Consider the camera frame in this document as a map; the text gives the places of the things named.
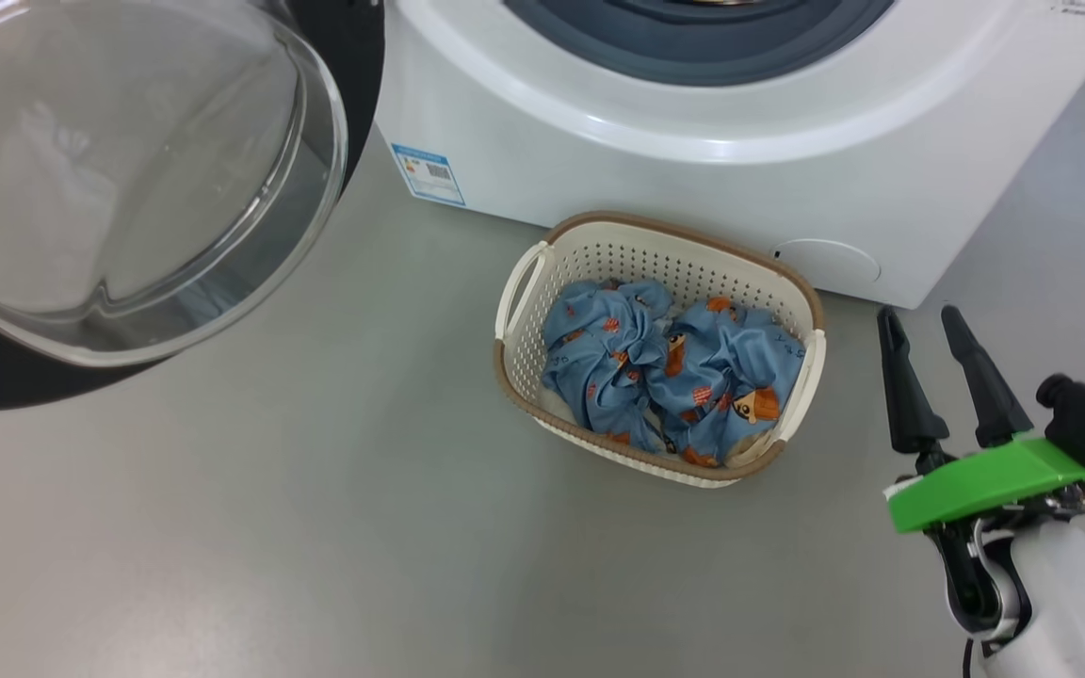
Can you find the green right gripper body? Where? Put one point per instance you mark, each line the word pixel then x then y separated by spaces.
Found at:
pixel 985 485

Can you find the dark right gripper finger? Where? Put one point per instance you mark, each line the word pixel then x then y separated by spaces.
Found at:
pixel 995 395
pixel 910 395

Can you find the blue patterned cloth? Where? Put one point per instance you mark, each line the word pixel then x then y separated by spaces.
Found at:
pixel 740 367
pixel 599 358

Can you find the black round glass washer door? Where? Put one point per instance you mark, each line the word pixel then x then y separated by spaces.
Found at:
pixel 354 75

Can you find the white front-load washing machine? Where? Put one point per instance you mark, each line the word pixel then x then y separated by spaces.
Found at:
pixel 693 179

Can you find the grey rubber door gasket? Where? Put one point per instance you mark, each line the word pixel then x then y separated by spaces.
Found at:
pixel 693 52

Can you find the round white filter cover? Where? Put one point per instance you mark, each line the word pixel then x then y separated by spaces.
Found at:
pixel 825 262

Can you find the cream perforated laundry basket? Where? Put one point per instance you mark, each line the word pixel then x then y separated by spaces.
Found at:
pixel 655 250

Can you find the blue energy label sticker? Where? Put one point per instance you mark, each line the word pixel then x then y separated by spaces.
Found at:
pixel 428 174

